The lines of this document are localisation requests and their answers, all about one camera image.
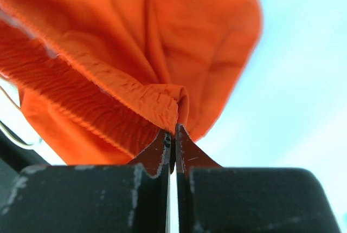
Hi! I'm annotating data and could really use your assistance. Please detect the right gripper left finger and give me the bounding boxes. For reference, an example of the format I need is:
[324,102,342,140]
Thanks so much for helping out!
[1,130,171,232]

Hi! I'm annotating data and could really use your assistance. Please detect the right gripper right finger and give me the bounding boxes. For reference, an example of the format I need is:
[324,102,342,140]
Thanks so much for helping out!
[175,124,340,233]

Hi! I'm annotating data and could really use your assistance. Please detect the orange shorts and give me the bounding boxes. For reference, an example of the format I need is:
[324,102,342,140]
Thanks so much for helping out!
[1,0,261,165]

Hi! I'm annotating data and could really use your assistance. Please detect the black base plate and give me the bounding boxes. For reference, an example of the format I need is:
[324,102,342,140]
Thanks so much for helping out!
[0,132,49,205]

